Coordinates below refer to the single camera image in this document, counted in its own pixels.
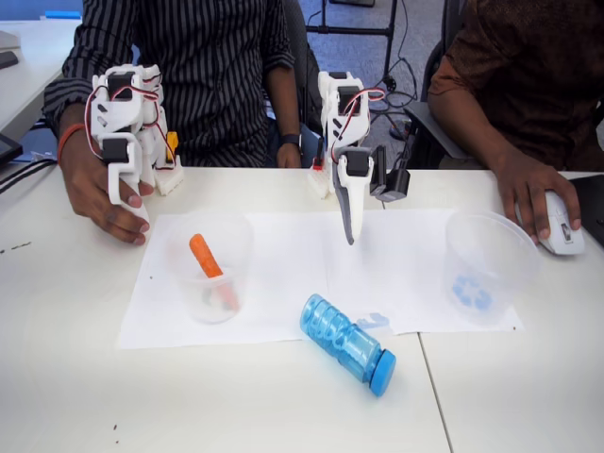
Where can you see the grey gripper black servo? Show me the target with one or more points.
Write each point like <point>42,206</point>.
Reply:
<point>355,188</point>

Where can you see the blue plastic bottle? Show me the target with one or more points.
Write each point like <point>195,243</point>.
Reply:
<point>342,337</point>

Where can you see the white computer mouse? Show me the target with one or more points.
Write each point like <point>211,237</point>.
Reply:
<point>564,231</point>

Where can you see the white leader robot arm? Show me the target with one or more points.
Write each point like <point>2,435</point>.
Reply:
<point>118,113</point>

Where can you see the right forearm of striped-shirt person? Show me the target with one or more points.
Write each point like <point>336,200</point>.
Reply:
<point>73,118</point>

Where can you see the left forearm of striped-shirt person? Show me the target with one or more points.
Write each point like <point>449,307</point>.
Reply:
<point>283,104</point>

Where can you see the right forearm of brown-shirt person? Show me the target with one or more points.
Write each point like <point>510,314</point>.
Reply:
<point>472,132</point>

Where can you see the white follower robot arm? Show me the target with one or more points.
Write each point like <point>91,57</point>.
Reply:
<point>342,108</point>

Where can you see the orange carrot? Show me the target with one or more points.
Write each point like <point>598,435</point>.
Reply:
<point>205,257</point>

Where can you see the left hand of striped-shirt person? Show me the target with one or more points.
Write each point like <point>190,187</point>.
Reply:
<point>289,158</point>

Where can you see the right hand of brown-shirt person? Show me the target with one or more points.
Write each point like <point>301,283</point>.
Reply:
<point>528,184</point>

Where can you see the right hand of striped-shirt person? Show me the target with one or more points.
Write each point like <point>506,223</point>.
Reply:
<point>89,189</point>

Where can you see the red and black plug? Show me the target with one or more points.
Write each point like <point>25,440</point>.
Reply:
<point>319,158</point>

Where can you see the black smartwatch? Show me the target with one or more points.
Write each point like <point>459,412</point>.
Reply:
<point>290,140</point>

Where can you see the white paper sheet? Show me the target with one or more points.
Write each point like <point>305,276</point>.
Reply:
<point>283,264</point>
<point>406,264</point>

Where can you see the orange device on floor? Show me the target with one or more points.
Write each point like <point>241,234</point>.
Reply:
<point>400,129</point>

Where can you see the black office chair with armrest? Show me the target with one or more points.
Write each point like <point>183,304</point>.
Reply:
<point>434,127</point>

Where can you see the dark office chair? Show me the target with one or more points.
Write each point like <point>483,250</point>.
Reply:
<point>302,56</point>

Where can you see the large clear cup recycling mark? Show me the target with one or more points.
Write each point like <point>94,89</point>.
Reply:
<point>486,283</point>

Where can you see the black metal rack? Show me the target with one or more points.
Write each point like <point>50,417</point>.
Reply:
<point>349,32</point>

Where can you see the small clear plastic cup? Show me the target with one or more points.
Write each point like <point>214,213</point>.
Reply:
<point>207,297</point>

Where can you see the yellow clamp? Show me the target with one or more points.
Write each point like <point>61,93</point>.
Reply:
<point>172,146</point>

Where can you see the person in striped shirt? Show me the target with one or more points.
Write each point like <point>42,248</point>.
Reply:
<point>212,71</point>

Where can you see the person in brown shirt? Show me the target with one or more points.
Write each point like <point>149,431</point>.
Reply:
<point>533,61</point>

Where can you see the black flat pad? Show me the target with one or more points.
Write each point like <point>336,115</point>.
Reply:
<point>592,203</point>

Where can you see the orange wrist band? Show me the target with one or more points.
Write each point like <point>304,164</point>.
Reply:
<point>71,141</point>

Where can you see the black tablet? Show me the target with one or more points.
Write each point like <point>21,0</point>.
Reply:
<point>8,147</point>

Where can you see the black phone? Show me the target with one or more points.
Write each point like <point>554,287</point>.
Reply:
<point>7,59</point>

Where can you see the white flat object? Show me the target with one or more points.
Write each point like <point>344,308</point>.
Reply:
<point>8,41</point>

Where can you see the black webcam on mount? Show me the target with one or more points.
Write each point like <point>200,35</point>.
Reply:
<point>396,186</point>

